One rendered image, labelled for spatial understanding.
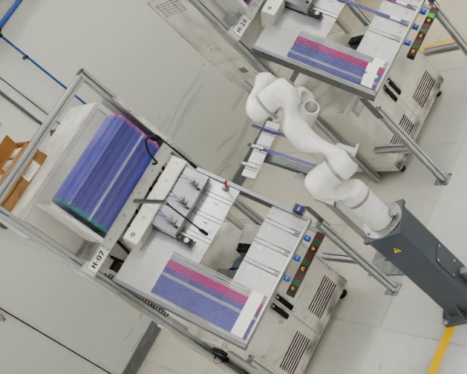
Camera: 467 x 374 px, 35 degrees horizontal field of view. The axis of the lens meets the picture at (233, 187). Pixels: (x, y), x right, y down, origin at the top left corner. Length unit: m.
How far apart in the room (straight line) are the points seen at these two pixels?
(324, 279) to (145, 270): 1.05
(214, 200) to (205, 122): 1.98
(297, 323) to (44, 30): 2.52
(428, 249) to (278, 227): 0.72
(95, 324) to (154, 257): 1.69
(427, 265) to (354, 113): 1.19
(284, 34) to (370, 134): 0.76
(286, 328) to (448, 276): 0.95
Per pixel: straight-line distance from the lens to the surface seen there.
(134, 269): 3.55
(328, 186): 2.99
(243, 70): 4.26
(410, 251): 3.26
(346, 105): 4.17
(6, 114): 4.89
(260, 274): 3.46
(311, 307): 4.01
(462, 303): 3.58
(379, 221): 3.16
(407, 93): 4.52
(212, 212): 3.59
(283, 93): 2.97
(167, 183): 3.60
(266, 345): 3.85
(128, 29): 5.31
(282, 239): 3.51
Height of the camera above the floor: 2.71
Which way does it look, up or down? 28 degrees down
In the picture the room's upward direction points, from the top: 50 degrees counter-clockwise
